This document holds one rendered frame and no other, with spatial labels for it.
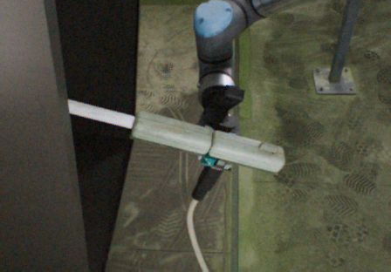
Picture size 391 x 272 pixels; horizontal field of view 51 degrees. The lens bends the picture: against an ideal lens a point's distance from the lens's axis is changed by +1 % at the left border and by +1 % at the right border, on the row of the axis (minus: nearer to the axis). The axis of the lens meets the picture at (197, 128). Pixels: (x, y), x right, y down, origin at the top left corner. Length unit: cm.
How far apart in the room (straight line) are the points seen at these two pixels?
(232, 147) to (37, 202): 37
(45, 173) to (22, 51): 19
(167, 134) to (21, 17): 45
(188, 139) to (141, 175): 105
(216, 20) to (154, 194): 98
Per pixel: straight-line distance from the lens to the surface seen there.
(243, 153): 80
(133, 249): 163
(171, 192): 173
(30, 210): 62
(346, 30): 207
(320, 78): 229
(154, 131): 76
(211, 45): 97
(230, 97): 85
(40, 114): 45
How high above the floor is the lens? 148
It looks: 48 degrees down
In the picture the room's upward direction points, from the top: 5 degrees counter-clockwise
